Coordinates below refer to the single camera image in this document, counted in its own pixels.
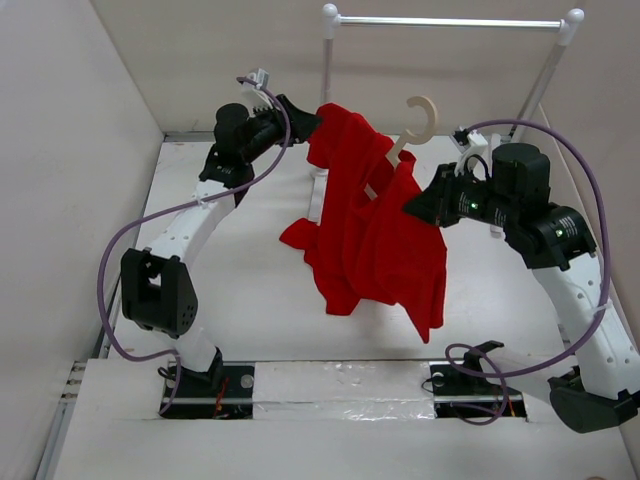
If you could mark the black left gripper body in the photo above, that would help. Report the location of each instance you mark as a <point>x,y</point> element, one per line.
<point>269,130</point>

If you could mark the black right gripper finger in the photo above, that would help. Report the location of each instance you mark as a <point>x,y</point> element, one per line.
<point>425,213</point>
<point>431,198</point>

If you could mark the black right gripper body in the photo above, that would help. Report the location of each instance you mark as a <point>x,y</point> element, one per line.
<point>466,198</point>

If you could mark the beige wooden hanger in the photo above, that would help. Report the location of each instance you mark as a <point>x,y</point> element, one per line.
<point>391,160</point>

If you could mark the red t shirt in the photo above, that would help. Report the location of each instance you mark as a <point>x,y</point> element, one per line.
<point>365,247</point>

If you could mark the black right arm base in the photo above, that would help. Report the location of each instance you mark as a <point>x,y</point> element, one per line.
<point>460,391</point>

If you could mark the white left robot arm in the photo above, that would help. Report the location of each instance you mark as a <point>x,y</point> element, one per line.
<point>157,291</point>

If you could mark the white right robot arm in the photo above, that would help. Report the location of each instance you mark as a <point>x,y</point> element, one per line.
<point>594,384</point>

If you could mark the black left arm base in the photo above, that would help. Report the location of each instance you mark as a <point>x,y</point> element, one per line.
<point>228,396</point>

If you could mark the white clothes rack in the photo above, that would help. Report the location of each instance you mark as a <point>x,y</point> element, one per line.
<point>428,48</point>

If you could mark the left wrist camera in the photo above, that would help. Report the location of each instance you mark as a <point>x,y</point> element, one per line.
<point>251,87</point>

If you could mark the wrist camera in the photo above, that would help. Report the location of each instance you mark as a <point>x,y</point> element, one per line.
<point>470,144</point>
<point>251,87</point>

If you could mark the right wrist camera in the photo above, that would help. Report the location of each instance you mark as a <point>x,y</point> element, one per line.
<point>470,144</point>

